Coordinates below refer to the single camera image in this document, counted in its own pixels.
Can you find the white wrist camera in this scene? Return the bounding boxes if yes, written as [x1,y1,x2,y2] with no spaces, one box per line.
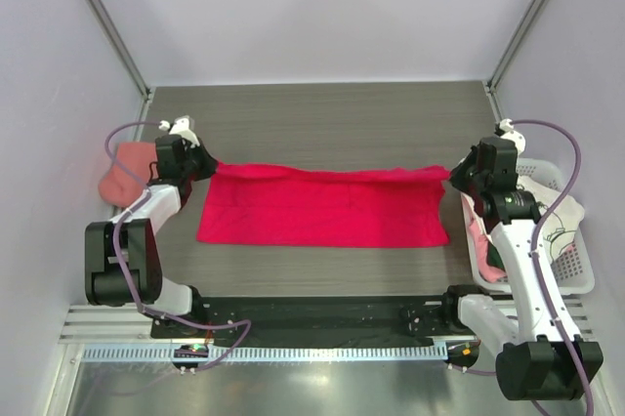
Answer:
[495,118,526,155]
[158,115,200,147]

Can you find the right aluminium frame post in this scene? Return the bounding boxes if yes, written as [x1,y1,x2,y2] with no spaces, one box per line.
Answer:
[484,0,549,95]

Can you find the aluminium front rail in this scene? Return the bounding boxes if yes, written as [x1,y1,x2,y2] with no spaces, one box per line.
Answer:
[61,298,594,343]

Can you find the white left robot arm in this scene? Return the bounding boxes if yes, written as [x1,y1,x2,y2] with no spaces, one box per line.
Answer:
[84,135,219,337]

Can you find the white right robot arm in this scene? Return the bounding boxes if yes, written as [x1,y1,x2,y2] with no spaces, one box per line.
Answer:
[439,136,604,400]

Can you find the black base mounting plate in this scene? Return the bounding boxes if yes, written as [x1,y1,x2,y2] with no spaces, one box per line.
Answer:
[148,294,489,373]

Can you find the left aluminium frame post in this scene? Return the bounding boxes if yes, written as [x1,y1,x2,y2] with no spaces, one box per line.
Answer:
[85,0,150,101]

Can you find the white slotted cable duct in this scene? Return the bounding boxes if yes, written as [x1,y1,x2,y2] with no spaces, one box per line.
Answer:
[82,343,447,364]

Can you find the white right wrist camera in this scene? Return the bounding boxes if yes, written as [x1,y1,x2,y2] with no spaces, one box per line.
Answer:
[495,118,526,155]

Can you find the white perforated plastic basket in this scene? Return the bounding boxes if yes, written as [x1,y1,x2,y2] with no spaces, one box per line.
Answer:
[462,158,595,295]

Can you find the salmon pink t shirt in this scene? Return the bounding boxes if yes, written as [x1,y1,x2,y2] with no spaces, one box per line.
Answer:
[98,142,156,209]

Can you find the dark green garment in basket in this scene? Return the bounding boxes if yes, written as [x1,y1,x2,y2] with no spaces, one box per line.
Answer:
[486,245,505,270]

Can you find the white printed t shirt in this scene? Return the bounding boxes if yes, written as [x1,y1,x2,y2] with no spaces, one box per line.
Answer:
[518,176,585,263]

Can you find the aluminium frame post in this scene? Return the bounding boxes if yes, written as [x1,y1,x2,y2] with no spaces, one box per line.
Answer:
[484,0,549,95]
[85,0,150,101]

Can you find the bright pink t shirt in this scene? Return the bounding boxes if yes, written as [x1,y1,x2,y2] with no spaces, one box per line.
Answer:
[196,164,449,249]

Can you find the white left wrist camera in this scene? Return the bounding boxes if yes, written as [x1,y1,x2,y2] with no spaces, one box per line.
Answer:
[158,115,200,147]

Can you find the pink garment in basket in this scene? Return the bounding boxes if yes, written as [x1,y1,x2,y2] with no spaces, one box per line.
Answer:
[469,219,506,283]

